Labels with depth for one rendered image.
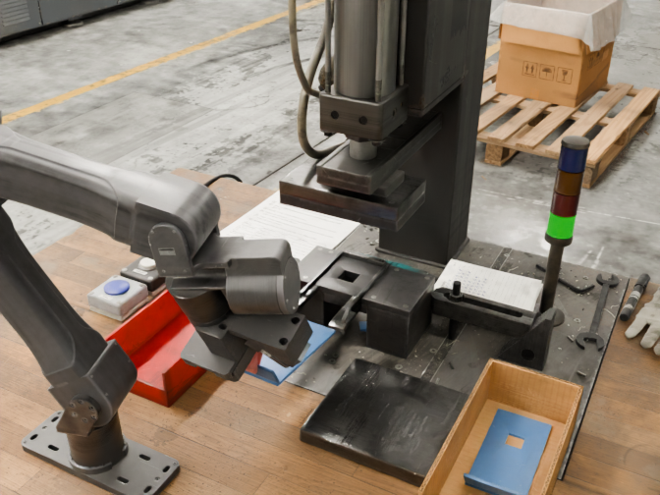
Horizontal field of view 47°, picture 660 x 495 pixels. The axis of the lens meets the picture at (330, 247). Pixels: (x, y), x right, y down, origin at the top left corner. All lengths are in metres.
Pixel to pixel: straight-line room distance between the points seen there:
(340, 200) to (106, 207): 0.39
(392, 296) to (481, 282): 0.18
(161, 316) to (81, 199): 0.46
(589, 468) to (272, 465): 0.38
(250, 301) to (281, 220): 0.73
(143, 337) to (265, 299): 0.46
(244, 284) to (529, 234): 2.66
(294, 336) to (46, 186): 0.27
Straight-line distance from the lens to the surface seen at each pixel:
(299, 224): 1.44
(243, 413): 1.03
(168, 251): 0.72
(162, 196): 0.72
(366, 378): 1.05
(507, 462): 0.97
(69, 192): 0.75
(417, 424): 0.99
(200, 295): 0.74
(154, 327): 1.17
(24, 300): 0.85
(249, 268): 0.72
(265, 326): 0.77
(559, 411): 1.04
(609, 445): 1.04
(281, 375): 0.93
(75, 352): 0.87
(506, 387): 1.04
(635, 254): 3.31
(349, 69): 0.96
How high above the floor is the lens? 1.60
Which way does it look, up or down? 31 degrees down
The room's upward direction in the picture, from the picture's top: straight up
